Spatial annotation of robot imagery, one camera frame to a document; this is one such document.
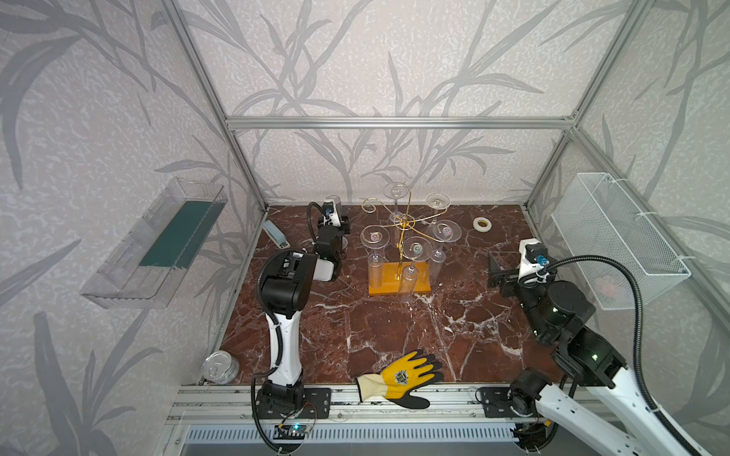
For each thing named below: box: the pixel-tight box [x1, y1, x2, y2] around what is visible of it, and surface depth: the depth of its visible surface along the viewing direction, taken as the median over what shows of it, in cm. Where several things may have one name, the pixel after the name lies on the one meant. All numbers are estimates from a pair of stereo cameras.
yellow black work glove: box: [356, 349, 445, 410], surface depth 77 cm
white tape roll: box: [472, 216, 493, 233], surface depth 117 cm
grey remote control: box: [261, 219, 290, 249], surface depth 108 cm
